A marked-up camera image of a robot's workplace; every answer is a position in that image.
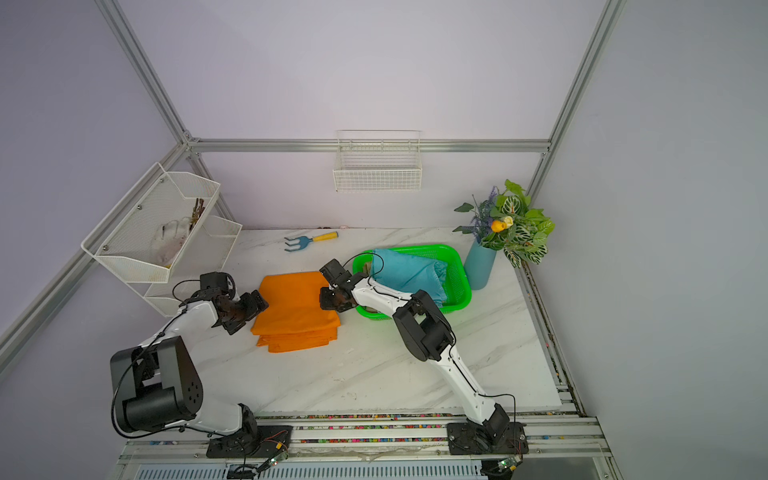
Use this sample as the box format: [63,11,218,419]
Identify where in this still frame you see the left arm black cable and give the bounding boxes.
[109,278,205,439]

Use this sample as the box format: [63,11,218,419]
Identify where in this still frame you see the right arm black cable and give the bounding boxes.
[341,251,518,421]

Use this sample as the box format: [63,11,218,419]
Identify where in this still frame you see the teal vase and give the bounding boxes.
[464,241,497,291]

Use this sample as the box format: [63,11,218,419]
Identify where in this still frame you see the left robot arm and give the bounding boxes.
[110,272,269,439]

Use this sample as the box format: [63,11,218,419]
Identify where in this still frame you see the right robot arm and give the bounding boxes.
[319,259,513,454]

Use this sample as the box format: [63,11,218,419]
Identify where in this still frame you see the brown dried twigs in shelf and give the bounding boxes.
[189,198,205,231]

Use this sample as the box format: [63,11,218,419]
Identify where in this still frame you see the small garden fork yellow handle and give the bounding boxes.
[284,231,338,253]

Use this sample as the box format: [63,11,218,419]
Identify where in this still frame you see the aluminium frame rails front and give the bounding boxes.
[108,414,622,479]

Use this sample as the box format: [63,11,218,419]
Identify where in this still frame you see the white wire wall basket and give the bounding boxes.
[333,130,423,193]

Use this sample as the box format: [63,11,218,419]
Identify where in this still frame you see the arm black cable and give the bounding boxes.
[109,278,205,439]
[341,251,518,421]

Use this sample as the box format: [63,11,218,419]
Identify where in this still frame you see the orange pants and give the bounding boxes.
[251,272,341,353]

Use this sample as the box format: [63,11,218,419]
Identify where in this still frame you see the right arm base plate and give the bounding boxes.
[446,422,529,456]

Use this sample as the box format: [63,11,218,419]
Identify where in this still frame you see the clear plastic bag in shelf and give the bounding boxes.
[150,217,191,267]

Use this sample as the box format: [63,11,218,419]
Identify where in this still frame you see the artificial plant bouquet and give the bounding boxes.
[454,179,556,268]

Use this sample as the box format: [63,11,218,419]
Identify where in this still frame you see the green plastic basket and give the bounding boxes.
[352,244,472,313]

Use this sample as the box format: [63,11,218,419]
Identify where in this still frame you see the white mesh lower shelf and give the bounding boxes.
[141,215,242,317]

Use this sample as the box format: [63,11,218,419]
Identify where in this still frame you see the teal pants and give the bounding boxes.
[372,249,448,306]

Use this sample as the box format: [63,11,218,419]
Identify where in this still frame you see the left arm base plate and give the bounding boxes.
[206,425,293,459]

